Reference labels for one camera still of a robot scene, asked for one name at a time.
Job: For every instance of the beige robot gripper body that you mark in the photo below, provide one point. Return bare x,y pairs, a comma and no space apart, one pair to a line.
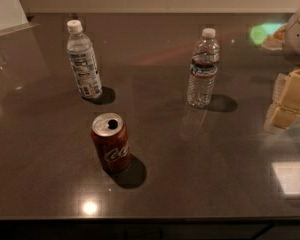
298,39

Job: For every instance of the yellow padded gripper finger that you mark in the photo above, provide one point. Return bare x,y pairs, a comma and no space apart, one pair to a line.
284,110

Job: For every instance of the clear crinkled water bottle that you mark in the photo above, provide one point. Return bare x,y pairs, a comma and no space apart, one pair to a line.
203,69

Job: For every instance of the white label water bottle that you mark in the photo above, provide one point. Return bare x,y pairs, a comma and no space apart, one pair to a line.
83,61

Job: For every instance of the green and orange object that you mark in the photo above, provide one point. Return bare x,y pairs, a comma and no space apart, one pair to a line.
269,36

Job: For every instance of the red cola can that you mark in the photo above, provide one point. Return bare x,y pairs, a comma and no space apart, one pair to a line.
109,135

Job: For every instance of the white panel at left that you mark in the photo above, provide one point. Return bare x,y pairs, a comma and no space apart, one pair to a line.
13,17

